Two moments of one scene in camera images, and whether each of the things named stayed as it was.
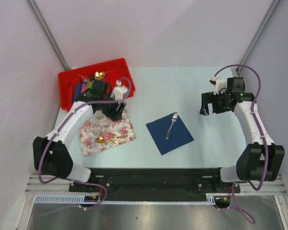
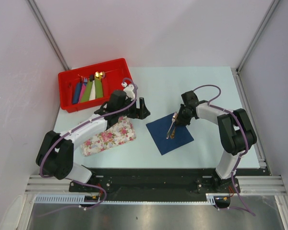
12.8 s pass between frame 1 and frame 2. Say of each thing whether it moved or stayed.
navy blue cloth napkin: stayed
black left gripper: moved
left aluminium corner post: stayed
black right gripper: moved
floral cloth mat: stayed
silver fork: stayed
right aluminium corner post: stayed
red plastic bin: stayed
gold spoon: moved
